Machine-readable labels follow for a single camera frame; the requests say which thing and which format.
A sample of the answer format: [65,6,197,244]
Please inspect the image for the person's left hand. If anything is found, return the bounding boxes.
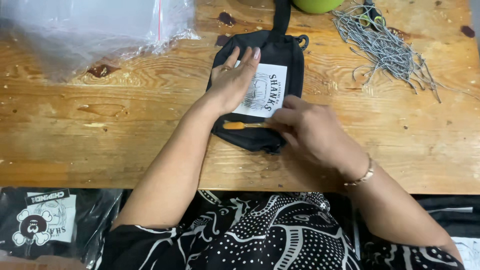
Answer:
[208,46,278,116]

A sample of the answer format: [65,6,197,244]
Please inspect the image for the person's right hand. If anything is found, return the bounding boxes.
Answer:
[264,95,372,184]

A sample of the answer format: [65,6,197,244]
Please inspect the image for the white printed card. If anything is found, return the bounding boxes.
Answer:
[232,61,288,119]

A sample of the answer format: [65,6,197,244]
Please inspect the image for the orange handled tool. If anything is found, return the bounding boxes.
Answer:
[223,120,271,131]

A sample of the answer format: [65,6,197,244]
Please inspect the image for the black pouch bag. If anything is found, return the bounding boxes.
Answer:
[206,0,310,155]

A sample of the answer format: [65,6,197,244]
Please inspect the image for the person's black white patterned clothing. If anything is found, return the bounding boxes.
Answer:
[97,190,466,270]

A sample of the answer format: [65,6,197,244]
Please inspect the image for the green round object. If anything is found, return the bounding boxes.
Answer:
[292,0,346,15]

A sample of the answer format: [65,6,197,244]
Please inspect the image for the heap of packaged black pouches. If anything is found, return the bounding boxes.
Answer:
[412,194,480,270]

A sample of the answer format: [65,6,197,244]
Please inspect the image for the pile of clear plastic bags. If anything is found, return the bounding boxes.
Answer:
[0,0,201,84]

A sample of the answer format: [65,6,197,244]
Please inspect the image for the packaged black pouch with tag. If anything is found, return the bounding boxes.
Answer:
[0,187,124,268]

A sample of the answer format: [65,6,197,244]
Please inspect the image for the gold bracelet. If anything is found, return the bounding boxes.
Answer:
[343,153,375,187]

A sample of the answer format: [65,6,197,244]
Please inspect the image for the pile of speckled cords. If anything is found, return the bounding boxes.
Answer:
[331,0,480,104]

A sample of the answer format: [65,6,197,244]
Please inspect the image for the black green handled scissors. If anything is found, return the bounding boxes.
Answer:
[358,0,386,32]

